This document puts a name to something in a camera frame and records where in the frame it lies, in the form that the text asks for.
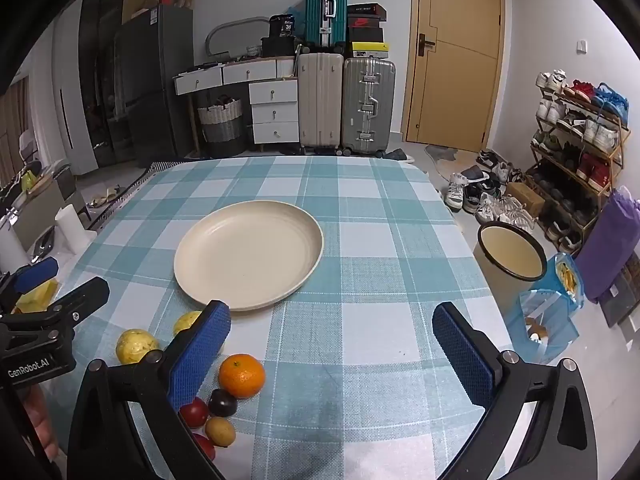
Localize yellow packet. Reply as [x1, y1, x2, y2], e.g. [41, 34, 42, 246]
[15, 280, 62, 314]

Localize yellow-green guava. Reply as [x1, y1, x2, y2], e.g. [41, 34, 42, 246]
[173, 311, 203, 337]
[116, 329, 160, 365]

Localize orange mandarin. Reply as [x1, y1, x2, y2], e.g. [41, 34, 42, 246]
[219, 353, 266, 399]

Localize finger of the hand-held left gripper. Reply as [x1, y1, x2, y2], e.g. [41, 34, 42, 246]
[0, 256, 60, 312]
[12, 276, 110, 333]

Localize tan slippers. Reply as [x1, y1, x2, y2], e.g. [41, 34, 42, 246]
[87, 185, 126, 208]

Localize white paper towel roll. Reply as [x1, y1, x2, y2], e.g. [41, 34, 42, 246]
[54, 205, 98, 256]
[0, 230, 31, 272]

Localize dark grey fridge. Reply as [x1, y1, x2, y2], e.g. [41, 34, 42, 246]
[114, 4, 196, 161]

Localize white and grey woven basket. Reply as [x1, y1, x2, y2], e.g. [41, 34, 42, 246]
[196, 97, 246, 157]

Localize yellow and white shoe box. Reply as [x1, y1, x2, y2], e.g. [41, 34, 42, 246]
[351, 41, 388, 59]

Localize person's left hand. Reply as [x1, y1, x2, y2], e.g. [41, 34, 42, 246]
[22, 384, 62, 462]

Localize silver suitcase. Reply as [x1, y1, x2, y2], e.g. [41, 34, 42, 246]
[341, 57, 396, 157]

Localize yellow wooden door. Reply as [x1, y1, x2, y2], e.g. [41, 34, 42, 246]
[405, 0, 503, 153]

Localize wooden shoe rack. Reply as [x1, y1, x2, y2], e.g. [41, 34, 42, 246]
[530, 72, 632, 256]

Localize cream bin with black rim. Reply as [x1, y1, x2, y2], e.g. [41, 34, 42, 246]
[472, 221, 548, 321]

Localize teal checked tablecloth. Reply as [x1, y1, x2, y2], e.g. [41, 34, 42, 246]
[52, 156, 516, 480]

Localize dark patterned mat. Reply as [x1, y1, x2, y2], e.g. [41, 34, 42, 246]
[599, 260, 640, 332]

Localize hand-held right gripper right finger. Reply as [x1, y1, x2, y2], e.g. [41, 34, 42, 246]
[432, 302, 598, 480]

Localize dark wardrobe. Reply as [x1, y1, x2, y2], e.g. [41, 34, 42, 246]
[52, 0, 126, 176]

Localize golden kiwi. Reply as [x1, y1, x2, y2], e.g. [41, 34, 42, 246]
[205, 416, 236, 447]

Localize black printed bag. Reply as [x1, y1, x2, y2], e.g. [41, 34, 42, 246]
[269, 15, 297, 39]

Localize plain black shoe box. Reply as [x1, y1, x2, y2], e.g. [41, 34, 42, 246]
[348, 26, 385, 44]

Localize assorted shoes row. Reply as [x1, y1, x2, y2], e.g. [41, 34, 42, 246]
[532, 69, 630, 253]

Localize grey floor mat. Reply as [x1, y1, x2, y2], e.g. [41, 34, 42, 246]
[425, 144, 493, 181]

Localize beige suitcase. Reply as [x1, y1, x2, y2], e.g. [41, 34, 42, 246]
[297, 51, 345, 155]

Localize dark purple plum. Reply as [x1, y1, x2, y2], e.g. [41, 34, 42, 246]
[208, 389, 238, 417]

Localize cream round plate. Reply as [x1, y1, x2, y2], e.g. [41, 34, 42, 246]
[173, 200, 325, 312]

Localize teal suitcase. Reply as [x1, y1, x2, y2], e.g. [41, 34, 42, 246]
[306, 0, 348, 53]

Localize brown cardboard box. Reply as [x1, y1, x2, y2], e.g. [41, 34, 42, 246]
[506, 181, 546, 218]

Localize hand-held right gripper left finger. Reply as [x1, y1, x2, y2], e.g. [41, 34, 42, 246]
[67, 300, 232, 480]

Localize pile of sneakers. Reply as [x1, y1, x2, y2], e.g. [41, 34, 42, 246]
[445, 149, 536, 233]

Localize purple bag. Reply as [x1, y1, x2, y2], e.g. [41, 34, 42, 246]
[575, 186, 640, 303]

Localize white drawer dresser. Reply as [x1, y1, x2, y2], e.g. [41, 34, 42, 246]
[174, 55, 301, 146]

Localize blue plastic bag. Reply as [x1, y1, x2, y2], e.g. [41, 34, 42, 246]
[510, 254, 586, 365]

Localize grey oval frame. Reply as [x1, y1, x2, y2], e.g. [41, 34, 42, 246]
[206, 16, 271, 58]

